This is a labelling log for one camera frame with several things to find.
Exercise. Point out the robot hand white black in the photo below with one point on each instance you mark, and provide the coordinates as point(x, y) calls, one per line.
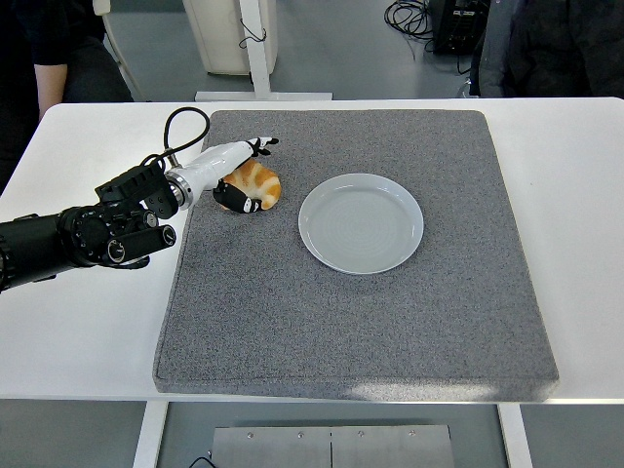
point(214, 161)

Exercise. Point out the croissant bread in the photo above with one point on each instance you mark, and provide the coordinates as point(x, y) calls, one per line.
point(261, 180)

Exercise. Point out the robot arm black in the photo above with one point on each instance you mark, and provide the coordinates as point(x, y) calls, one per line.
point(39, 244)

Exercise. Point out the grey round plate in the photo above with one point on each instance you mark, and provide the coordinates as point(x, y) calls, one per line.
point(361, 224)

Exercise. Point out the grey metal plate with screws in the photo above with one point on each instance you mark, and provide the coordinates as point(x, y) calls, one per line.
point(331, 446)

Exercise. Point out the white table stand leg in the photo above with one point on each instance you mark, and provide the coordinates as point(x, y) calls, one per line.
point(257, 49)

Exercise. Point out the white cabinet box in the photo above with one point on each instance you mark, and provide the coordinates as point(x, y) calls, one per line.
point(214, 24)

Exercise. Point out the white chair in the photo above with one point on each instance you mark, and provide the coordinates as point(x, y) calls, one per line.
point(119, 49)

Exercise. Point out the person in dark clothing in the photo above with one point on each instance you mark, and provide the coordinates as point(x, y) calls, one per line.
point(44, 39)
point(551, 49)

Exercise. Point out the grey speckled mat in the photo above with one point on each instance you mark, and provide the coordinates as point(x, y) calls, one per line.
point(341, 331)

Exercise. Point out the black equipment box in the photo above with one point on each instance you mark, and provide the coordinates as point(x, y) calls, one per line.
point(458, 27)

